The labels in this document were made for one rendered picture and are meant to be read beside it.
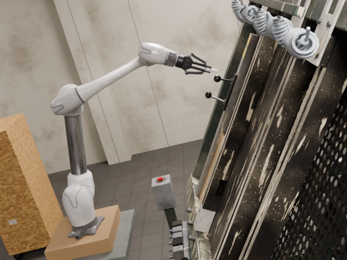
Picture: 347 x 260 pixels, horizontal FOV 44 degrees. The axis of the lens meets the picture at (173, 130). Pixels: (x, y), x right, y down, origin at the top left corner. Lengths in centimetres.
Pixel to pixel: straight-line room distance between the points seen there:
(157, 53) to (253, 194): 109
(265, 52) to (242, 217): 72
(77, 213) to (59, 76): 329
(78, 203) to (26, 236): 173
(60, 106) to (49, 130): 349
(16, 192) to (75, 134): 151
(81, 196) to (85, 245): 27
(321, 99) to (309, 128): 8
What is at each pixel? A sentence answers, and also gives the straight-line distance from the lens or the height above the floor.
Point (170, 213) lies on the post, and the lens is 279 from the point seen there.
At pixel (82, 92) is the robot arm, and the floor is 163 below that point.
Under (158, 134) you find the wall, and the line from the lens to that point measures 566.
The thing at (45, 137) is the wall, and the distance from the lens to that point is 595.
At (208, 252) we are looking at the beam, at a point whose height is 89.
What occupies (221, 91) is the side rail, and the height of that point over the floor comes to 140.
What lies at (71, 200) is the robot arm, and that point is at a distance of 255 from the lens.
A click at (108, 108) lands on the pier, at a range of 544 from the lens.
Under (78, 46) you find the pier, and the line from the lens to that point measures 532.
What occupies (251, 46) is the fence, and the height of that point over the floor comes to 166.
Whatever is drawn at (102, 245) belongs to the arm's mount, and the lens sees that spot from 252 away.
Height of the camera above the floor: 210
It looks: 20 degrees down
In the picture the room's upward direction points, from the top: 15 degrees counter-clockwise
